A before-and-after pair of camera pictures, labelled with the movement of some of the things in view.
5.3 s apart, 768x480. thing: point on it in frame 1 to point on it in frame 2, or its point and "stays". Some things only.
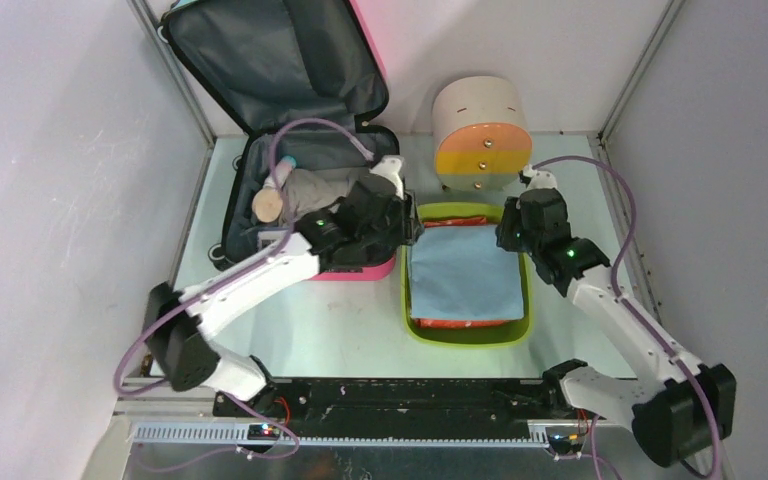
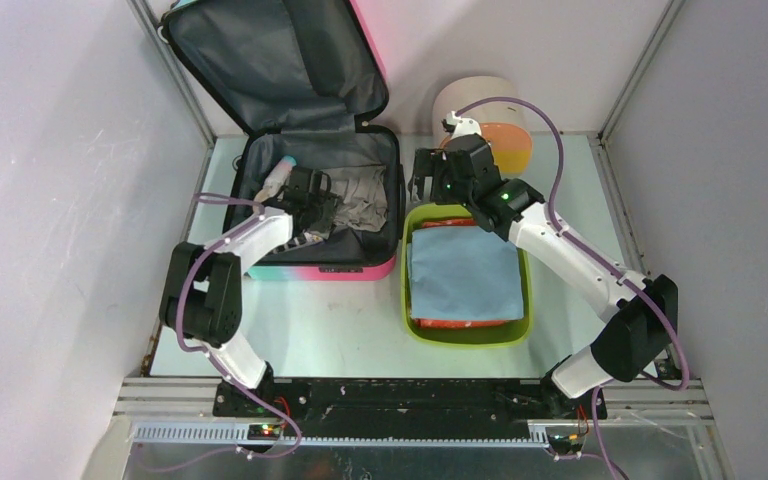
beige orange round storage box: (481, 134) stays
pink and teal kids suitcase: (300, 79) stays
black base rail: (347, 407) stays
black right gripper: (511, 212) to (429, 163)
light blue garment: (460, 272) stays
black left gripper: (408, 227) to (327, 201)
